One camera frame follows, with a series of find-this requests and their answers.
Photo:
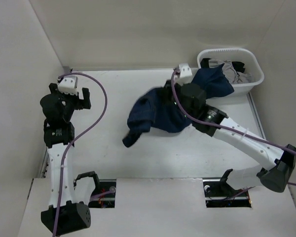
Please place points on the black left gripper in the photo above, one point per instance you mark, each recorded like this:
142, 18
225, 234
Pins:
86, 104

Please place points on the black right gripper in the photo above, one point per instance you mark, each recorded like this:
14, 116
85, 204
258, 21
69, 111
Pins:
167, 90

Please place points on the dark blue denim trousers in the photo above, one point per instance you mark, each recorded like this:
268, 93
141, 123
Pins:
155, 108

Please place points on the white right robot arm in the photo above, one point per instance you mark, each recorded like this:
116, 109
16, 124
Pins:
275, 165

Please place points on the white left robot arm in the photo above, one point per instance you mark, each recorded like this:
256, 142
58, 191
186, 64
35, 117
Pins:
68, 209

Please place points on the grey garment in basket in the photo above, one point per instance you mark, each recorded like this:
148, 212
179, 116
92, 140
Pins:
230, 73

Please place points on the black garment in basket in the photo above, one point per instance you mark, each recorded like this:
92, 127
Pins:
238, 66

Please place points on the white plastic laundry basket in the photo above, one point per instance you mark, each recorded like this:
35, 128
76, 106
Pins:
236, 54

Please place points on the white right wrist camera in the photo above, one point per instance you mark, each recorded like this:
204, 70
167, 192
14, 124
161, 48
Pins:
183, 74

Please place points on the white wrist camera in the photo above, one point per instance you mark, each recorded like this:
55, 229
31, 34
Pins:
68, 85
183, 74

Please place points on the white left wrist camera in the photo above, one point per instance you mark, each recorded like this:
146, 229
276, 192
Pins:
68, 85

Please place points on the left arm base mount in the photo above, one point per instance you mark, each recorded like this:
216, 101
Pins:
100, 196

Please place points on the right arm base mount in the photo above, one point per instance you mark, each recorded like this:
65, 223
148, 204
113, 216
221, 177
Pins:
221, 195

